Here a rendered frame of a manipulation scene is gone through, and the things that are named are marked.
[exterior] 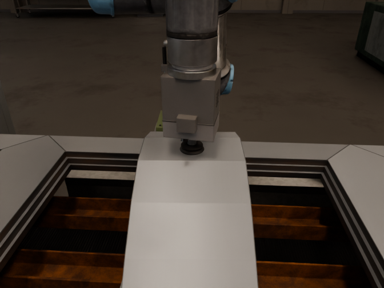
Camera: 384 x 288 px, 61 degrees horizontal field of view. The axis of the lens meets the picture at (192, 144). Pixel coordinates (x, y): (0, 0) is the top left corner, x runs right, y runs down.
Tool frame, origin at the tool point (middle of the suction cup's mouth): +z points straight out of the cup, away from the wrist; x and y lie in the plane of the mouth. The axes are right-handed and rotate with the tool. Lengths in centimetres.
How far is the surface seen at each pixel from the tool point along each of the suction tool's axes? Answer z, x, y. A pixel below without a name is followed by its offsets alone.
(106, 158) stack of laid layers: 17.5, 21.2, -28.9
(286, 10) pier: 99, 996, 65
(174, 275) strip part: 6.4, -20.5, 2.0
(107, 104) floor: 104, 247, -145
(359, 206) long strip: 15.7, 11.8, 34.0
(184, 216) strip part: 2.4, -13.4, 1.7
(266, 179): 34, 44, 16
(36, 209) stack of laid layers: 19.1, -0.2, -36.2
